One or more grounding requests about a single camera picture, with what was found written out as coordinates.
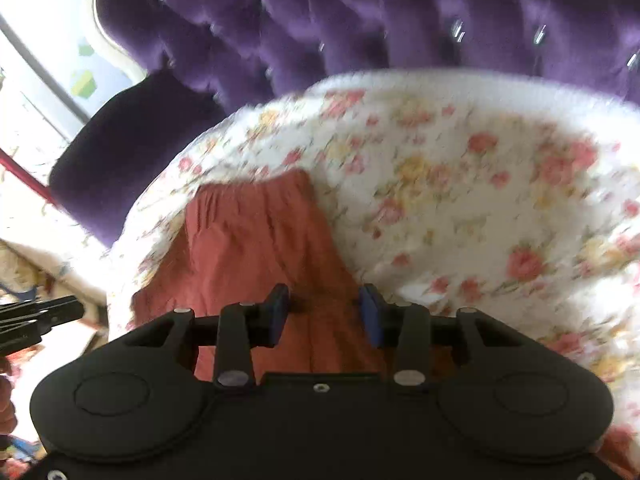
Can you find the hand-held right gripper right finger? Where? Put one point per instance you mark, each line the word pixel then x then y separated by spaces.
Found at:
pixel 369 316

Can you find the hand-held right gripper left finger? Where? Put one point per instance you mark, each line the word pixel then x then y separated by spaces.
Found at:
pixel 278 316

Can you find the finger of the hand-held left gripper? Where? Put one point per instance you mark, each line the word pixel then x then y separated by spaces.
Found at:
pixel 45 310
pixel 22 339

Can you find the rust red pants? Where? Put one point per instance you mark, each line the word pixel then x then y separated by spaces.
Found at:
pixel 250 260

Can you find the red rod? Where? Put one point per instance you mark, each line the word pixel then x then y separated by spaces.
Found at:
pixel 27 177

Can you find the floral blanket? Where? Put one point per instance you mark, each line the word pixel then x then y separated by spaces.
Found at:
pixel 475 185

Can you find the purple tufted sofa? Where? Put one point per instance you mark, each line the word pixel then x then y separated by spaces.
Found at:
pixel 350 20

